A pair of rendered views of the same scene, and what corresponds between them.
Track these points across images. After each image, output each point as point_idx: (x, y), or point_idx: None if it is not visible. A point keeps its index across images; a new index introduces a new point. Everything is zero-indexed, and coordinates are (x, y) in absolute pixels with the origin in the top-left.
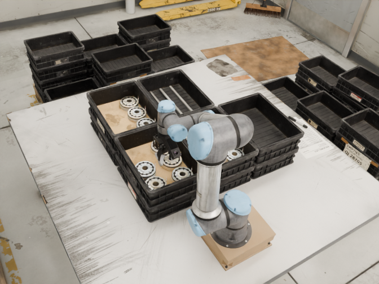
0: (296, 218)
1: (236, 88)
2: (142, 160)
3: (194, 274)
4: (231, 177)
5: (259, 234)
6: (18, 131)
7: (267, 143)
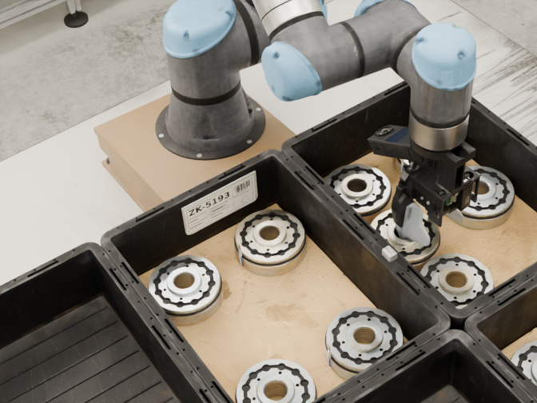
0: (9, 238)
1: None
2: (502, 242)
3: None
4: None
5: (137, 122)
6: None
7: (44, 385)
